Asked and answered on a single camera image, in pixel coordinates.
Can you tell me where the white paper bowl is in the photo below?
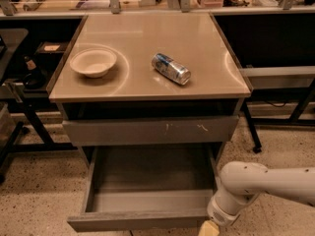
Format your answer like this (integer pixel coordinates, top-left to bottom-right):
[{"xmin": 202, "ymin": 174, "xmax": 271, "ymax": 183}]
[{"xmin": 70, "ymin": 48, "xmax": 117, "ymax": 79}]

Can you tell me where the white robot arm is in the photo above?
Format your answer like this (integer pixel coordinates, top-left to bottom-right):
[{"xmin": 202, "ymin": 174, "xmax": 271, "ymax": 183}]
[{"xmin": 198, "ymin": 161, "xmax": 315, "ymax": 236}]

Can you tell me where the grey drawer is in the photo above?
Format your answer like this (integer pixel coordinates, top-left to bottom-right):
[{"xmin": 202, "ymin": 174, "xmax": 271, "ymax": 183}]
[
  {"xmin": 63, "ymin": 116, "xmax": 238, "ymax": 147},
  {"xmin": 68, "ymin": 144, "xmax": 217, "ymax": 232}
]

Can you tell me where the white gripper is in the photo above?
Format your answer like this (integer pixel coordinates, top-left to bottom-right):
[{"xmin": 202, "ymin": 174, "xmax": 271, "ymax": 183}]
[{"xmin": 198, "ymin": 194, "xmax": 241, "ymax": 236}]

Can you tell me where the grey top drawer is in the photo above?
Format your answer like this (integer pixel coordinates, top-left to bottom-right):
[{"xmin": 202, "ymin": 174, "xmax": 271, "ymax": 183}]
[{"xmin": 63, "ymin": 116, "xmax": 238, "ymax": 147}]

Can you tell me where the silver blue soda can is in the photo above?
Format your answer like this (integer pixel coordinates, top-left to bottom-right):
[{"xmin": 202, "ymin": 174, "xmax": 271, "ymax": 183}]
[{"xmin": 152, "ymin": 53, "xmax": 191, "ymax": 86}]

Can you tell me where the grey drawer cabinet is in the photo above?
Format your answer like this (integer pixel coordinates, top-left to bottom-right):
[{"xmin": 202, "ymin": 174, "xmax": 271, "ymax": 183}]
[{"xmin": 49, "ymin": 12, "xmax": 251, "ymax": 156}]

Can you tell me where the dark bottle on shelf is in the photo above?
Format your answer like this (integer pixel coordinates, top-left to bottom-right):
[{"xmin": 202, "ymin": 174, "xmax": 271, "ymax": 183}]
[{"xmin": 23, "ymin": 56, "xmax": 46, "ymax": 89}]

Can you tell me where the grey right bench frame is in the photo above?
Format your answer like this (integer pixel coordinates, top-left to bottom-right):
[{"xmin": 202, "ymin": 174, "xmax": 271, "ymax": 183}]
[{"xmin": 240, "ymin": 66, "xmax": 315, "ymax": 153}]

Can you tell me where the black side table frame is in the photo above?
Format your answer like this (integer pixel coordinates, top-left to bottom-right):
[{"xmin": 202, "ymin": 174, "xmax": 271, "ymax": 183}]
[{"xmin": 0, "ymin": 28, "xmax": 78, "ymax": 185}]

